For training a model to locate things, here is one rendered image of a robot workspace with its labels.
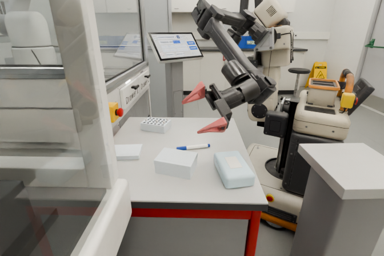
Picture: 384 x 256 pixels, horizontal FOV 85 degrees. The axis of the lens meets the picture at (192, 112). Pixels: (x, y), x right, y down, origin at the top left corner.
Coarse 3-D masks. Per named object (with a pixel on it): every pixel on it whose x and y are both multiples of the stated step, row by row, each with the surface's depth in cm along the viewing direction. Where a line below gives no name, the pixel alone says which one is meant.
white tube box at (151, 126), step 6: (144, 120) 104; (150, 120) 104; (162, 120) 104; (144, 126) 101; (150, 126) 99; (156, 126) 98; (162, 126) 97; (168, 126) 102; (156, 132) 99; (162, 132) 98
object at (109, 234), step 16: (96, 32) 35; (96, 48) 35; (96, 64) 35; (112, 144) 42; (112, 160) 42; (128, 192) 46; (112, 208) 39; (128, 208) 47; (112, 224) 38; (96, 240) 33; (112, 240) 38
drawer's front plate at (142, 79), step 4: (144, 72) 154; (148, 72) 163; (140, 76) 141; (140, 80) 140; (144, 80) 151; (148, 80) 163; (140, 84) 140; (144, 84) 151; (148, 84) 163; (140, 88) 141; (144, 88) 151; (140, 92) 141
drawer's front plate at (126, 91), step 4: (136, 80) 131; (128, 84) 119; (132, 84) 123; (136, 84) 131; (124, 88) 110; (128, 88) 116; (120, 92) 108; (124, 92) 110; (128, 92) 116; (132, 92) 123; (136, 92) 132; (124, 96) 110; (128, 96) 116; (136, 96) 132; (124, 100) 110; (128, 100) 116; (132, 100) 124; (124, 104) 111; (128, 104) 117; (124, 108) 111
